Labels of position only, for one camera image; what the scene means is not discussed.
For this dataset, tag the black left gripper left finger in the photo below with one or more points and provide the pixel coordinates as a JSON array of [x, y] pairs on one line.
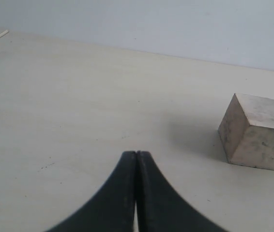
[[112, 208]]

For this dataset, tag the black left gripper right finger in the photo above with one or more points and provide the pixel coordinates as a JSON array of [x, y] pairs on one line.
[[159, 207]]

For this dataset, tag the largest wooden cube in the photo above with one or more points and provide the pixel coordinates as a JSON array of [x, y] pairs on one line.
[[247, 131]]

